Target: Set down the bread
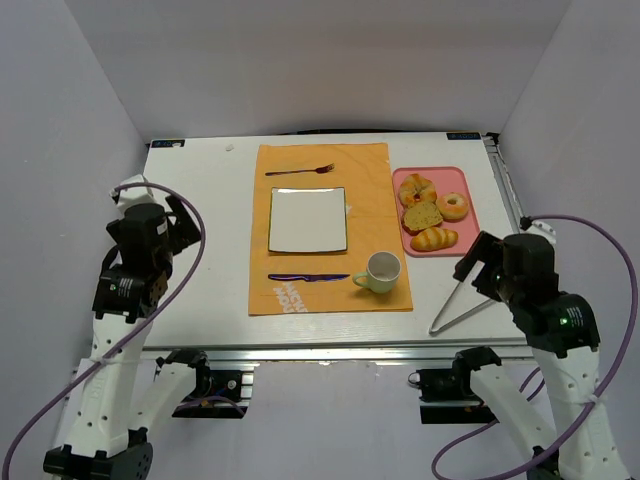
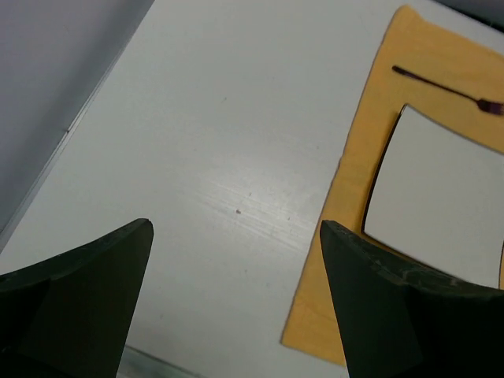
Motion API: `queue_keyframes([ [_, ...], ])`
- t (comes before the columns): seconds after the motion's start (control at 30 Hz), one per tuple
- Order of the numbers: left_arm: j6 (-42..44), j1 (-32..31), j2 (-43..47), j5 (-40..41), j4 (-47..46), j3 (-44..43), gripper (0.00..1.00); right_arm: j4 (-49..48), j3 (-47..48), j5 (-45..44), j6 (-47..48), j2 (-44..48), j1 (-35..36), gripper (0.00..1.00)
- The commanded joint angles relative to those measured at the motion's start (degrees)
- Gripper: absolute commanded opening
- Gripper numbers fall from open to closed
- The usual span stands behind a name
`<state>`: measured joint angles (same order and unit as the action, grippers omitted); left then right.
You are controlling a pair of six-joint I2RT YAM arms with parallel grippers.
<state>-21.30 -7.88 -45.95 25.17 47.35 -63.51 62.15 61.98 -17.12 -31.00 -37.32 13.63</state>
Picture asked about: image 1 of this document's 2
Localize glazed bagel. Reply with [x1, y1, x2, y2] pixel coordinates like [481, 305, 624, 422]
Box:
[436, 192, 469, 221]

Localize striped bread roll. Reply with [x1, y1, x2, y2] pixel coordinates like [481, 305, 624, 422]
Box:
[410, 227, 459, 252]

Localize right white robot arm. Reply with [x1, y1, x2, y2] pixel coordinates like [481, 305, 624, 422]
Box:
[452, 232, 632, 479]

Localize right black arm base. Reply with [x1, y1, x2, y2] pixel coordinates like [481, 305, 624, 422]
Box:
[407, 369, 495, 425]

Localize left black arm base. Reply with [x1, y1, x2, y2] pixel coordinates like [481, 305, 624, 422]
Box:
[166, 348, 248, 419]

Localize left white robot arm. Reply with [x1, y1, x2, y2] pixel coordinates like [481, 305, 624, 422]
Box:
[43, 191, 208, 479]

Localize seeded bread slice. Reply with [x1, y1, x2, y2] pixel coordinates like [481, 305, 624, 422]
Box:
[402, 202, 443, 236]

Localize pale green mug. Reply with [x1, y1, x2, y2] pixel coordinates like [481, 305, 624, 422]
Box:
[352, 251, 402, 294]

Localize pink tray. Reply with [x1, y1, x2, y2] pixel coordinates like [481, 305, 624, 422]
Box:
[392, 166, 480, 258]

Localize orange placemat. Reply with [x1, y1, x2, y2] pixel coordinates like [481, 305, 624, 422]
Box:
[248, 143, 413, 316]

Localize left blue table label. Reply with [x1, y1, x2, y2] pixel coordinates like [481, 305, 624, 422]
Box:
[150, 139, 185, 149]

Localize blue table label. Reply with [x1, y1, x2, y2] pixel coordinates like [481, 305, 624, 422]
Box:
[150, 139, 185, 149]
[446, 132, 482, 141]

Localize croissant with red jam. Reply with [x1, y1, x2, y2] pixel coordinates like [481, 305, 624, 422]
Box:
[398, 173, 437, 208]

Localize right blue table label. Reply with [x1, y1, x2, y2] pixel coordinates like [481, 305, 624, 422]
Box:
[446, 132, 482, 141]

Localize white square plate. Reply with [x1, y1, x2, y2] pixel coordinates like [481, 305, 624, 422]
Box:
[268, 187, 348, 254]

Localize dark blue knife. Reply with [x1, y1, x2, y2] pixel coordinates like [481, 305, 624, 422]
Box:
[267, 274, 350, 283]

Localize metal fork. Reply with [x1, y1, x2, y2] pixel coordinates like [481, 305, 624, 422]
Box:
[265, 163, 335, 177]

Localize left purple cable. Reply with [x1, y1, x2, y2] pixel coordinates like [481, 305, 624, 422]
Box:
[0, 183, 207, 480]

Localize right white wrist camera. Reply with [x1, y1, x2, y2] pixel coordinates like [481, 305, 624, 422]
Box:
[519, 217, 557, 246]

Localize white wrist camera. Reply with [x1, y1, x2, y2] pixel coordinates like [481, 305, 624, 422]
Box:
[109, 174, 156, 215]
[519, 217, 557, 246]

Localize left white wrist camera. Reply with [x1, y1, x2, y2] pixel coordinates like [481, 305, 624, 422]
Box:
[109, 174, 156, 215]

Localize aluminium table frame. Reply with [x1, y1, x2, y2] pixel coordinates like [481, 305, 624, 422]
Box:
[144, 133, 531, 362]

